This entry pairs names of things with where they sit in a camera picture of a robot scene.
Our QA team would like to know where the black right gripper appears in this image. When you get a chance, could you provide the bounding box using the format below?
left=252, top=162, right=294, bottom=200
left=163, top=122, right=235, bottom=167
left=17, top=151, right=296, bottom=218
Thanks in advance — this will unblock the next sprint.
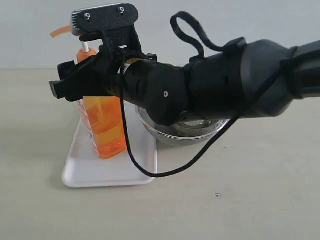
left=49, top=26, right=158, bottom=102

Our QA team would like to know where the orange pump soap bottle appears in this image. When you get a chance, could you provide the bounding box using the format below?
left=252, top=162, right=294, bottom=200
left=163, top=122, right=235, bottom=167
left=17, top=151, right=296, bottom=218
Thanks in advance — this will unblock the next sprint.
left=49, top=24, right=127, bottom=159

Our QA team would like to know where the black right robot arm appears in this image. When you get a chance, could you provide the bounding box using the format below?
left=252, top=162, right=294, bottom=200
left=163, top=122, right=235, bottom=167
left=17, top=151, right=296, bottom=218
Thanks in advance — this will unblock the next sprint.
left=49, top=27, right=320, bottom=126

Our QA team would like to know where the small stainless steel bowl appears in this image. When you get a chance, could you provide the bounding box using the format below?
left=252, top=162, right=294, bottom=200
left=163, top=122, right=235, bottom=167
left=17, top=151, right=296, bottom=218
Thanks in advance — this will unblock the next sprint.
left=169, top=112, right=229, bottom=133

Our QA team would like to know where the white rectangular foam tray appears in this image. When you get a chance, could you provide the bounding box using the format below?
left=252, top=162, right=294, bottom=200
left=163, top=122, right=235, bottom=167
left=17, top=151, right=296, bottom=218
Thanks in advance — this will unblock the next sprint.
left=61, top=102, right=157, bottom=188

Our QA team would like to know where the steel mesh strainer basket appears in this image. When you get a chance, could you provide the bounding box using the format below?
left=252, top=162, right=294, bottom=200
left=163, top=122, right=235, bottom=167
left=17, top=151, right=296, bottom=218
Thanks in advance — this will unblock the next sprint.
left=135, top=106, right=227, bottom=146

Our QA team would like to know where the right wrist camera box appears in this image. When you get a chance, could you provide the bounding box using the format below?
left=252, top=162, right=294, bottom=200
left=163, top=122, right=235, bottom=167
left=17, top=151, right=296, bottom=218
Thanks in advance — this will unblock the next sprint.
left=70, top=3, right=139, bottom=36

